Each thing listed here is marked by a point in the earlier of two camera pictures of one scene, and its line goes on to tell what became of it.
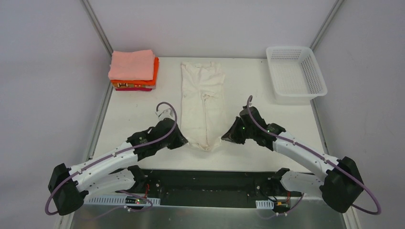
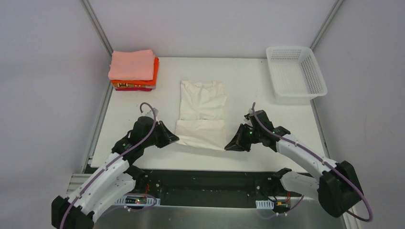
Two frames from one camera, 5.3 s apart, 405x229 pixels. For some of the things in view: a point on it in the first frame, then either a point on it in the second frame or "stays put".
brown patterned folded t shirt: x=134 y=86 stays put
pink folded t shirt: x=133 y=65 stays put
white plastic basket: x=295 y=77 stays put
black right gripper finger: x=236 y=133 -> x=242 y=140
